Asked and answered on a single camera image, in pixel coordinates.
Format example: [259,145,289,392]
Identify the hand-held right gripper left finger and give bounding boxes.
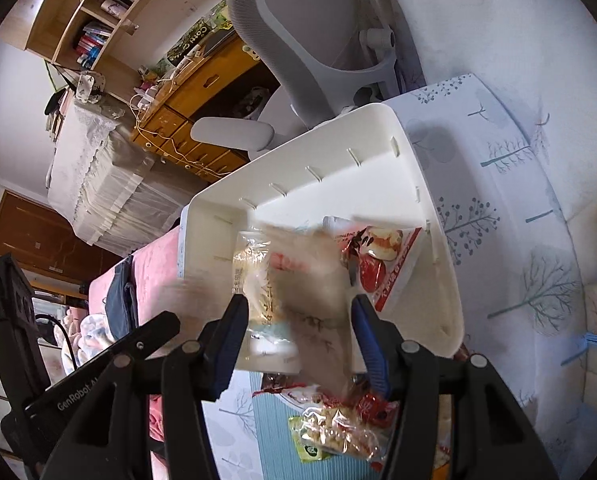
[38,294,252,480]

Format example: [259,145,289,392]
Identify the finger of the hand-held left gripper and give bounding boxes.
[91,310,182,368]

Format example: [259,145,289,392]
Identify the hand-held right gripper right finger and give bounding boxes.
[351,294,549,480]

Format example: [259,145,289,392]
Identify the dark red snack packet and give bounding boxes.
[351,390,403,427]

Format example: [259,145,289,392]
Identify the red white crinkled snack packet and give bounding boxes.
[252,376,325,411]

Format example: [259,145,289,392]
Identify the pale translucent snack packet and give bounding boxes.
[266,225,359,378]

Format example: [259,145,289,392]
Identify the red and white snack packet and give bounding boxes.
[323,216,424,311]

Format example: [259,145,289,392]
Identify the green label clear snack packet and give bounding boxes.
[288,402,385,467]

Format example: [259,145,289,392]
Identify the white plastic storage bin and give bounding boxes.
[177,102,466,376]

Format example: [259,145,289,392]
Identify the blue denim garment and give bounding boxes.
[104,255,139,331]

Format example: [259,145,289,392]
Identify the white patterned fluffy blanket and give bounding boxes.
[66,310,115,377]

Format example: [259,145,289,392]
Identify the pink blanket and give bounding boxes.
[88,230,185,443]

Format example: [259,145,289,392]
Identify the brown wooden door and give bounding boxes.
[0,191,122,281]

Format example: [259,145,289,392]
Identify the lace cloth covered furniture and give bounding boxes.
[43,102,199,256]

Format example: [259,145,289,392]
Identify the stack of books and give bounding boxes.
[43,92,75,142]

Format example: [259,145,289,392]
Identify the dark round object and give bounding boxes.
[46,91,70,117]

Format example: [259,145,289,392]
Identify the white patterned pouch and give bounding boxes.
[76,72,106,105]

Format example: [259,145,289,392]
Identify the wooden desk with drawers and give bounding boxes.
[131,35,284,183]

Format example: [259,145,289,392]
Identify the green printed box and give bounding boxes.
[166,0,236,61]

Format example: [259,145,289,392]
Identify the grey office chair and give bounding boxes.
[191,0,414,153]

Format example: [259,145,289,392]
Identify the pale leaf print cloth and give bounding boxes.
[378,0,597,480]

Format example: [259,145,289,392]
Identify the black cable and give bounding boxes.
[36,313,80,376]

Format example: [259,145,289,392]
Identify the white charging cables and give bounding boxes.
[128,60,229,181]

